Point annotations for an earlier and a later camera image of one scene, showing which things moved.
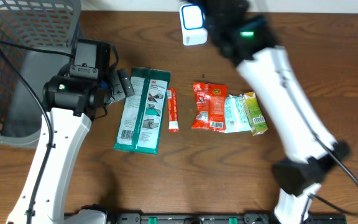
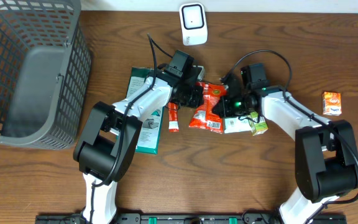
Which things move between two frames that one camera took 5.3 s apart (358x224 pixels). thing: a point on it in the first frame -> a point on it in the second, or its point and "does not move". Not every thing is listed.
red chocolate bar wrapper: x=173 y=110 does not move
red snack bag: x=209 y=111 does not move
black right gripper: x=247 y=9 -> x=225 y=112
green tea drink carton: x=255 y=113 does not move
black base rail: x=250 y=218 does not move
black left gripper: x=123 y=85 -> x=194 y=102
